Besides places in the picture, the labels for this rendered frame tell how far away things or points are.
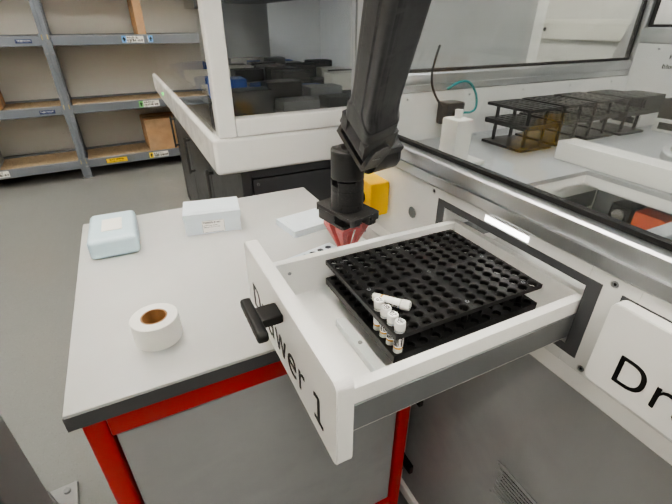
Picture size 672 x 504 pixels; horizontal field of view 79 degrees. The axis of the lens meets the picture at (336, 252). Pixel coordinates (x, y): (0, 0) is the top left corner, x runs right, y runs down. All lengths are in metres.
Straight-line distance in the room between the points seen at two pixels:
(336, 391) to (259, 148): 0.97
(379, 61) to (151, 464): 0.66
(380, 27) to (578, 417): 0.55
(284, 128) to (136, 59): 3.39
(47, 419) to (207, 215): 1.07
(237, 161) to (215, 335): 0.67
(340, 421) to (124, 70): 4.32
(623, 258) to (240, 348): 0.51
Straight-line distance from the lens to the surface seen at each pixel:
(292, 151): 1.28
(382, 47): 0.45
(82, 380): 0.68
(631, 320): 0.53
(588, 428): 0.68
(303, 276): 0.60
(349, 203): 0.69
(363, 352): 0.50
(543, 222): 0.59
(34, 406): 1.88
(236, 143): 1.22
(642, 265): 0.52
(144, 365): 0.67
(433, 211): 0.74
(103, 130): 4.62
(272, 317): 0.45
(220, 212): 0.97
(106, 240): 0.95
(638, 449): 0.65
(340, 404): 0.37
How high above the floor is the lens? 1.19
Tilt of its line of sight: 30 degrees down
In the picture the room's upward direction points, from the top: straight up
